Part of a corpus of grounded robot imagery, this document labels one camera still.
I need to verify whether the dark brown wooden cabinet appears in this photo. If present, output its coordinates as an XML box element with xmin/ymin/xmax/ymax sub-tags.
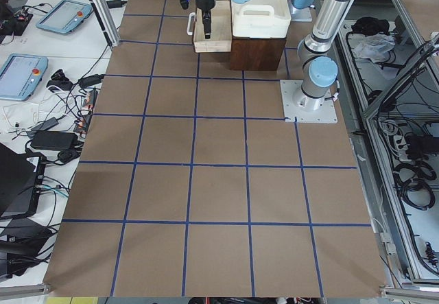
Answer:
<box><xmin>230</xmin><ymin>36</ymin><xmax>287</xmax><ymax>71</ymax></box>

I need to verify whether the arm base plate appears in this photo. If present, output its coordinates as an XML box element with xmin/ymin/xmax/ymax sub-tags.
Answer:
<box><xmin>288</xmin><ymin>0</ymin><xmax>312</xmax><ymax>23</ymax></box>
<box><xmin>280</xmin><ymin>80</ymin><xmax>337</xmax><ymax>124</ymax></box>

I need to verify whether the black laptop computer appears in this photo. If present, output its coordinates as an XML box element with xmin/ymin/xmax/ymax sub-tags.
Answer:
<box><xmin>1</xmin><ymin>144</ymin><xmax>47</xmax><ymax>220</ymax></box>

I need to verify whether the blue teach pendant far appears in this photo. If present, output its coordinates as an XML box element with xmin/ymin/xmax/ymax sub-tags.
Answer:
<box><xmin>36</xmin><ymin>0</ymin><xmax>93</xmax><ymax>34</ymax></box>

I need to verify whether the blue teach pendant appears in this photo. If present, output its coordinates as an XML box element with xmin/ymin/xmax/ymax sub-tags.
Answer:
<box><xmin>36</xmin><ymin>0</ymin><xmax>93</xmax><ymax>34</ymax></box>
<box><xmin>1</xmin><ymin>54</ymin><xmax>49</xmax><ymax>101</ymax></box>

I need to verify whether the aluminium frame post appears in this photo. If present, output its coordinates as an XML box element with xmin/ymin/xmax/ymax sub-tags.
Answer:
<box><xmin>88</xmin><ymin>0</ymin><xmax>120</xmax><ymax>49</ymax></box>

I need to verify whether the blue teach pendant near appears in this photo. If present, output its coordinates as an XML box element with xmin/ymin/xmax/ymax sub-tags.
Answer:
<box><xmin>1</xmin><ymin>54</ymin><xmax>49</xmax><ymax>101</ymax></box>

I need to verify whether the black power adapter brick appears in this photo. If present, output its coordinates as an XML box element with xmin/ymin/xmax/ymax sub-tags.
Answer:
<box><xmin>30</xmin><ymin>130</ymin><xmax>78</xmax><ymax>151</ymax></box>

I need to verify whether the open wooden drawer white handle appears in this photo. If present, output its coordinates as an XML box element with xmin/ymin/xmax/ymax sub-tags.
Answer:
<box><xmin>187</xmin><ymin>1</ymin><xmax>232</xmax><ymax>54</ymax></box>

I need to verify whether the white plastic tray bin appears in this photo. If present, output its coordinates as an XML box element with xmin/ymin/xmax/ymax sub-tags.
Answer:
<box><xmin>231</xmin><ymin>0</ymin><xmax>291</xmax><ymax>38</ymax></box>

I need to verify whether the crumpled white cloth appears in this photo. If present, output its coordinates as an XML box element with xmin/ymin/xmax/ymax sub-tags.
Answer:
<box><xmin>353</xmin><ymin>34</ymin><xmax>395</xmax><ymax>62</ymax></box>

